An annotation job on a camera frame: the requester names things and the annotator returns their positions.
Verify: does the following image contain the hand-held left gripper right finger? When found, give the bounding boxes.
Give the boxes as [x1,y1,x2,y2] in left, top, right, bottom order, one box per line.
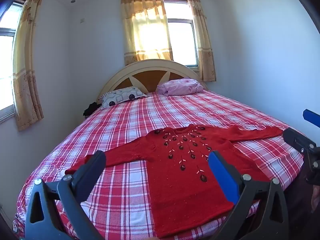
[205,150,289,240]

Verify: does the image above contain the window above headboard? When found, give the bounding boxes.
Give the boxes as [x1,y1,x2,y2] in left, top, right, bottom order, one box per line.
[164,1,200,72]

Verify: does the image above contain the red embroidered knit sweater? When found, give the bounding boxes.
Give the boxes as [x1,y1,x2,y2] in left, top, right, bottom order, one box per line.
[65,124,284,239]

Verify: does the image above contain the wide beige curtain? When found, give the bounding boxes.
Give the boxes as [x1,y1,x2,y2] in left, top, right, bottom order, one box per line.
[120,0,173,66]

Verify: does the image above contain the pink floral pillow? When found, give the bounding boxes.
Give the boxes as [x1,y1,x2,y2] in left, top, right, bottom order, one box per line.
[157,78,204,96]

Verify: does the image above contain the white patterned pillow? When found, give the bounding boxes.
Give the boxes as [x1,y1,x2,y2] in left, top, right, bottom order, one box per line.
[97,86,148,109]

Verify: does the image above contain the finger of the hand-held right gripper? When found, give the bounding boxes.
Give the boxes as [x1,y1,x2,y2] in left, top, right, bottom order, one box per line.
[282,127,320,184]
[302,109,320,130]

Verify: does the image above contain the cream and brown headboard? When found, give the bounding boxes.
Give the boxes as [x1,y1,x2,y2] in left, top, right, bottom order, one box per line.
[96,59,208,103]

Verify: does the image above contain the beige side window curtain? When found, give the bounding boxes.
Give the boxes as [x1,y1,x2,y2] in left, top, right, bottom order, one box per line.
[11,0,47,132]

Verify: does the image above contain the bed with red plaid sheet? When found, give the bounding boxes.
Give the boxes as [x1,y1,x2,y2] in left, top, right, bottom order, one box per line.
[14,90,307,240]

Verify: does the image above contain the dark cloth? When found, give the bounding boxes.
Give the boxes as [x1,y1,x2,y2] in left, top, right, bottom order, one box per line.
[83,102,102,117]

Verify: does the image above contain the narrow beige curtain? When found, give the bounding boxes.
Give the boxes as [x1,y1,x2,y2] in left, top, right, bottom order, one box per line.
[186,0,217,82]

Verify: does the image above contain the side wall window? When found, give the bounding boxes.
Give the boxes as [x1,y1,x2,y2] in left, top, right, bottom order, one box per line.
[0,1,25,123]

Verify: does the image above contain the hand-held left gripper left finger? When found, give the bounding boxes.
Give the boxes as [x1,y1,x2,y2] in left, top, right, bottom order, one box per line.
[25,150,107,240]

